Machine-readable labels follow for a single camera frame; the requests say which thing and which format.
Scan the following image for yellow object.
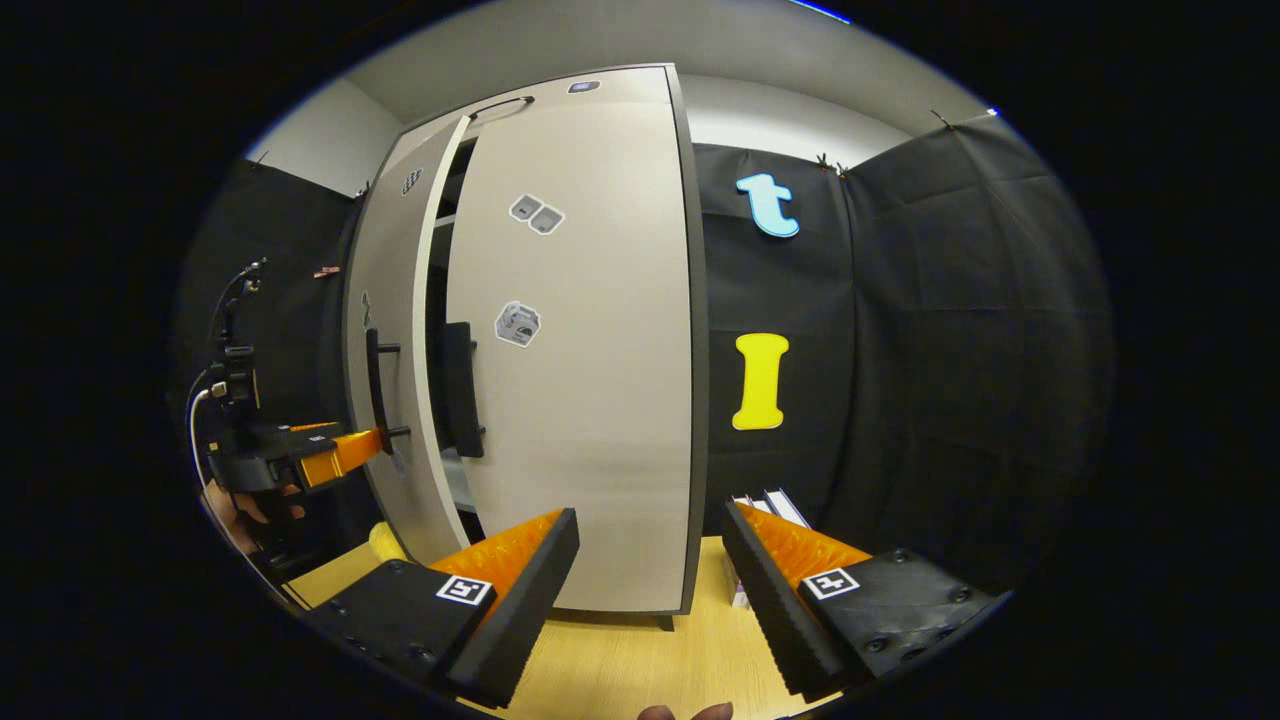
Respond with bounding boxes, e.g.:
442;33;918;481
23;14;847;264
368;520;411;564

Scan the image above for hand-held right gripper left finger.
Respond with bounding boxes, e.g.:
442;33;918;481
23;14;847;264
305;508;581;709

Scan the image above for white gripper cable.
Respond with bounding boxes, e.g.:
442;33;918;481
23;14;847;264
187;385;217;521

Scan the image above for black backdrop cloth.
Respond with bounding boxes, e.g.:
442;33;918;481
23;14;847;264
175;158;366;561
690;113;1116;596

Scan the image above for beige cabinet drawer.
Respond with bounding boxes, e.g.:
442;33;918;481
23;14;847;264
395;65;673;126

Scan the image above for white cabinet door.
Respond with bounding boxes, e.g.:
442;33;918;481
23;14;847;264
445;68;696;613
343;115;476;566

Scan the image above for black left door handle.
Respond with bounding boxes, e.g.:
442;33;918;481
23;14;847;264
364;327;412;457

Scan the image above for white box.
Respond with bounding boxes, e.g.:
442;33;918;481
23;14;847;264
730;487;813;611

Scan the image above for white grey cabinet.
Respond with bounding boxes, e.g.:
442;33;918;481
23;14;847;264
340;62;711;631

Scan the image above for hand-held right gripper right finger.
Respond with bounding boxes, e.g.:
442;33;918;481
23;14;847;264
720;502;1001;706

